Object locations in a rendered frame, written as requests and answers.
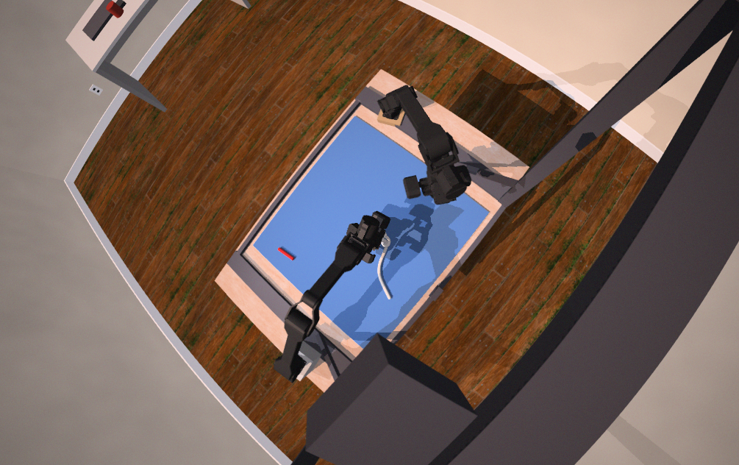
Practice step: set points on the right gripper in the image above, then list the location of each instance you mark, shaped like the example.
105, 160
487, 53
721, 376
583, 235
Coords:
412, 186

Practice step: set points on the white rope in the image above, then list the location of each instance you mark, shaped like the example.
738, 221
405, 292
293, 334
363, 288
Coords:
385, 243

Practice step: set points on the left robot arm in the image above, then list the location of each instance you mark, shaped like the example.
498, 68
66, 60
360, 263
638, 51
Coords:
297, 325

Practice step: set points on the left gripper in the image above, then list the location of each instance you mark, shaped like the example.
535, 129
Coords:
376, 242

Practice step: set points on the red cylinder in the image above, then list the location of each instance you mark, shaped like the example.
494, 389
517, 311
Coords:
285, 253

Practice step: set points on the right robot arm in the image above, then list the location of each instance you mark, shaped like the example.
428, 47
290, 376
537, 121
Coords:
434, 144

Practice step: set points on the blue work mat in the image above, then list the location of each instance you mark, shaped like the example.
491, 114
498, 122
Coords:
361, 172

